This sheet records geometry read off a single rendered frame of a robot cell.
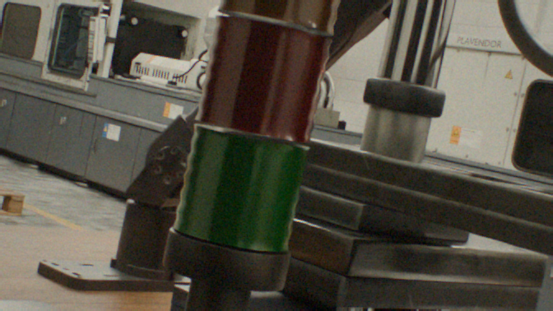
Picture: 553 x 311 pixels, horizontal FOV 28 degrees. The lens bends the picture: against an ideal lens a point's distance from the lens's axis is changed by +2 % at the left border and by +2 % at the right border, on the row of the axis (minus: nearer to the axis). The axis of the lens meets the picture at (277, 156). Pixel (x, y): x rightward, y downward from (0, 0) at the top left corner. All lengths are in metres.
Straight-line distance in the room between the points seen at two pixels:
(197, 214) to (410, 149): 0.30
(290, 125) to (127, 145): 8.70
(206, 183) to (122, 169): 8.72
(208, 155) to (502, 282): 0.35
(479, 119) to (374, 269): 5.81
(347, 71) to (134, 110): 2.13
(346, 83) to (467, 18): 1.43
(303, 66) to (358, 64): 9.58
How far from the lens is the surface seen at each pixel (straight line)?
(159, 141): 1.00
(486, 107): 6.35
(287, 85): 0.33
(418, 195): 0.56
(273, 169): 0.33
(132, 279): 1.00
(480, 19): 9.08
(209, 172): 0.33
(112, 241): 1.25
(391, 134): 0.61
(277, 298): 0.63
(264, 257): 0.33
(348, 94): 9.93
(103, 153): 9.33
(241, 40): 0.33
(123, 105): 9.16
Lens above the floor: 1.10
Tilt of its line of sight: 3 degrees down
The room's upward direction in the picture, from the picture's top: 12 degrees clockwise
